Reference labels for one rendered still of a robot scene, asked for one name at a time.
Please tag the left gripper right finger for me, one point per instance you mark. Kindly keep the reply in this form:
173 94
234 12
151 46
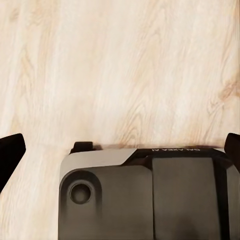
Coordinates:
232 149

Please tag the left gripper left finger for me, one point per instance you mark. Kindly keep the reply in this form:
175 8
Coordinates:
12 149

